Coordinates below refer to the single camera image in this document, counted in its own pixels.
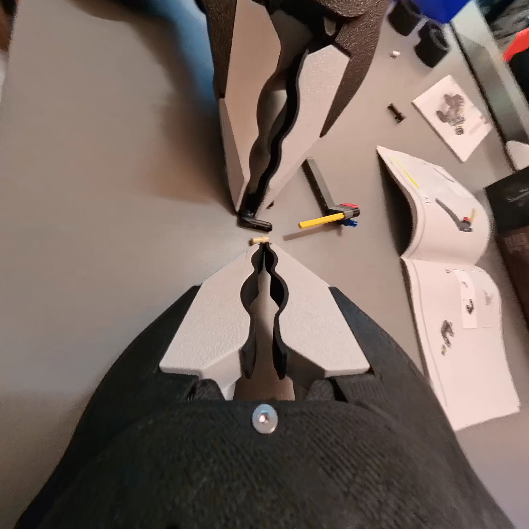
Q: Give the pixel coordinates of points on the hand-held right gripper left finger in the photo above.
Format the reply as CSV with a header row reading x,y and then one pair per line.
x,y
206,330

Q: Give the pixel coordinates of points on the black lego tyre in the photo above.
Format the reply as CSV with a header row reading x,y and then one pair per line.
x,y
405,16
432,45

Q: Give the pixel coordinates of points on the black lego bracket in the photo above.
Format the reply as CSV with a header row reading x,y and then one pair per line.
x,y
258,223

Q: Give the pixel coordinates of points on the blue plastic box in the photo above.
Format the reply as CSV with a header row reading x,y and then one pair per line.
x,y
446,10

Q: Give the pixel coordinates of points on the red plastic item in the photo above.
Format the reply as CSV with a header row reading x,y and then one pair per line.
x,y
516,47

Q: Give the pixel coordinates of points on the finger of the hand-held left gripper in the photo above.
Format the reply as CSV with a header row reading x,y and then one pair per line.
x,y
318,91
252,53

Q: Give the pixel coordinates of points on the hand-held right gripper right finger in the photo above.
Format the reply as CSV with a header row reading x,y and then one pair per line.
x,y
322,330

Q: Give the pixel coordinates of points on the tan lego pin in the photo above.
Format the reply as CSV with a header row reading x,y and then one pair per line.
x,y
258,240

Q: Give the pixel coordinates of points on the open instruction booklet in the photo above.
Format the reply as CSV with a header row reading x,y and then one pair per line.
x,y
454,351

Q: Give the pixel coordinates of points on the black lego pin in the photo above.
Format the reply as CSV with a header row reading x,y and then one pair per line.
x,y
396,113

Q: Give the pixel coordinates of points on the grey lego beam with yellow axle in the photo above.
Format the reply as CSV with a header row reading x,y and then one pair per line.
x,y
322,186

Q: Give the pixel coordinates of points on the small white leaflet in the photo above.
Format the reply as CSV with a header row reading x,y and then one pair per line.
x,y
454,120

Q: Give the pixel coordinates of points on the black box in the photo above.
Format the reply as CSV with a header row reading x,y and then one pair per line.
x,y
510,200

